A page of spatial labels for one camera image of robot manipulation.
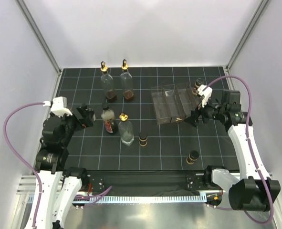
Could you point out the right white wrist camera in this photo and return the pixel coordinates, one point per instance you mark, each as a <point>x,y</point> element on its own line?
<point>204,92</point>

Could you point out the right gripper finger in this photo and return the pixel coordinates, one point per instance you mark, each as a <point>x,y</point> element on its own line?
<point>196,108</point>
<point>192,120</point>

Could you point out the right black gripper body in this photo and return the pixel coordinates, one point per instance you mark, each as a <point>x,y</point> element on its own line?
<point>212,111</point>

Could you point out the aluminium frame post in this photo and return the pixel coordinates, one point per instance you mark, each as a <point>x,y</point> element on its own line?
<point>37,33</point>
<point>248,31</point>

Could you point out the clear acrylic organizer tray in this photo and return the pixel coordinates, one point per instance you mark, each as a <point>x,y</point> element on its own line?
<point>173,102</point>

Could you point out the left aluminium frame post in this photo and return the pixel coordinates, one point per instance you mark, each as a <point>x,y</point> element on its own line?
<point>37,33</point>

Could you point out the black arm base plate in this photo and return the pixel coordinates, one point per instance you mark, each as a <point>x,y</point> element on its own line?
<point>149,183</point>

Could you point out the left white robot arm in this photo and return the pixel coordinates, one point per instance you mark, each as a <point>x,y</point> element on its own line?
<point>56,187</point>

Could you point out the empty glass oil bottle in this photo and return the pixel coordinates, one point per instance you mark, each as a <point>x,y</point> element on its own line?
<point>125,129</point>

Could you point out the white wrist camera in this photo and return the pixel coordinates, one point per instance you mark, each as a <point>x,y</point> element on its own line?
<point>59,107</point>
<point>204,92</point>

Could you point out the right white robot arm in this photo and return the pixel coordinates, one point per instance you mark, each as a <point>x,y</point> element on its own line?
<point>239,129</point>

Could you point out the glass oil bottle back left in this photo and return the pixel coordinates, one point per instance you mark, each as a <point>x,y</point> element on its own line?
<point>107,83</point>

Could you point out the black grid mat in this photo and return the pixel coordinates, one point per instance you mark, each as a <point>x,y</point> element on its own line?
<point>167,145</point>

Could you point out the white slotted cable duct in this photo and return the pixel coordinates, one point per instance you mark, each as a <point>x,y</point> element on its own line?
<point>148,200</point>

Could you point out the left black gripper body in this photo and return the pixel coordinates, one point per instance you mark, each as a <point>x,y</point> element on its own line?
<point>76,123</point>

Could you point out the small black spice jar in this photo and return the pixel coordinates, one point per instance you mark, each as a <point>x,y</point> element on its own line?
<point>143,139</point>
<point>192,157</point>
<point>197,84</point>

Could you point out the right aluminium frame post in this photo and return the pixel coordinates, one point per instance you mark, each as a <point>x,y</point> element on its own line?
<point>248,31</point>

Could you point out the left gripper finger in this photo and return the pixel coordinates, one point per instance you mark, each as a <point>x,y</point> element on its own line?
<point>88,121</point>
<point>86,109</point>

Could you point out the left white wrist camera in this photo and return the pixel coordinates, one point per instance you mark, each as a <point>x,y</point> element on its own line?
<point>59,107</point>

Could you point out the glass oil bottle back right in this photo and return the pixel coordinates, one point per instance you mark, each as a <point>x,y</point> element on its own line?
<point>126,82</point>

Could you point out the dark sauce bottle red label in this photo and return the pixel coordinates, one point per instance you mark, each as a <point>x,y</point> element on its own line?
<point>108,117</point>

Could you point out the aluminium front rail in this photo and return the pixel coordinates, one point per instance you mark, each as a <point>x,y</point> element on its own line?
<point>215,180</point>

